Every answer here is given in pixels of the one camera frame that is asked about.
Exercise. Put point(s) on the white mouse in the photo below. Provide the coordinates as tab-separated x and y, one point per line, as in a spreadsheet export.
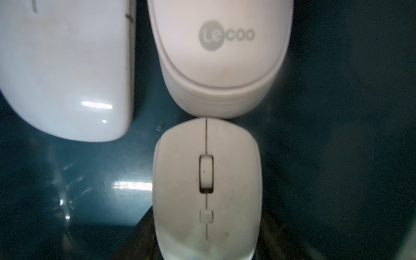
67	67
207	191
220	58

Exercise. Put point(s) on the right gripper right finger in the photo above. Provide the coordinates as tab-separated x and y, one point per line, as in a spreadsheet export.
274	243

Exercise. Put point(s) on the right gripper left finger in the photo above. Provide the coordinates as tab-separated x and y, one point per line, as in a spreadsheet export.
142	242

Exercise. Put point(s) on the teal storage box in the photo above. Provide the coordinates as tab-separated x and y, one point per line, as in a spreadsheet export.
337	136

